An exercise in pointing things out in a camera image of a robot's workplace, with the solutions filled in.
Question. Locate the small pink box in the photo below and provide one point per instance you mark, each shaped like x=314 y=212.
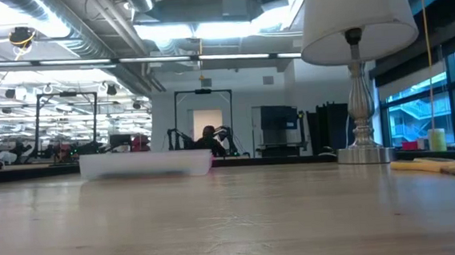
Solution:
x=409 y=145

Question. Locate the small black monitor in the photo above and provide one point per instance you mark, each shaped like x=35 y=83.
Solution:
x=121 y=140

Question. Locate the black cabinet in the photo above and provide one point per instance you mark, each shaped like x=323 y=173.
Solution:
x=328 y=128

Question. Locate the red bag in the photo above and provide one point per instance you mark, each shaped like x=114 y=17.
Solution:
x=140 y=143

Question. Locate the black hanging spotlight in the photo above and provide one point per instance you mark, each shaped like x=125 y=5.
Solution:
x=111 y=89
x=10 y=93

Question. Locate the person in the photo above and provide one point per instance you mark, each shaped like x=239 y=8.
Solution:
x=209 y=141

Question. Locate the white round object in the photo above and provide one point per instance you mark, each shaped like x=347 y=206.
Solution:
x=8 y=157

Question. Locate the large window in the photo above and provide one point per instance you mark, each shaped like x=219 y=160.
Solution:
x=415 y=118

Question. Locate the clear box with pink lid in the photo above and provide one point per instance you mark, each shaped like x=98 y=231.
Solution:
x=146 y=165

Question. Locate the grey ceiling box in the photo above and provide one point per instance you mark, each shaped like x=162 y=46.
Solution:
x=235 y=4

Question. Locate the white door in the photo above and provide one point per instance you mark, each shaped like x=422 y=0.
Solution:
x=207 y=119

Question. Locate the black television screen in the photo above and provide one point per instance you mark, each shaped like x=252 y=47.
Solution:
x=279 y=118

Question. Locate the black gantry frame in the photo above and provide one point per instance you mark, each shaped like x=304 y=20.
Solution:
x=66 y=93
x=203 y=91

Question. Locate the long ceiling light bar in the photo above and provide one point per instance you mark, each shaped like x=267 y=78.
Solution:
x=154 y=59

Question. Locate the green-yellow cup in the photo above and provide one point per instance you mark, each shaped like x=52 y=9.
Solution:
x=437 y=141

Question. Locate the silver lamp with white shade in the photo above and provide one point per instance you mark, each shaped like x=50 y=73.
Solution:
x=348 y=14

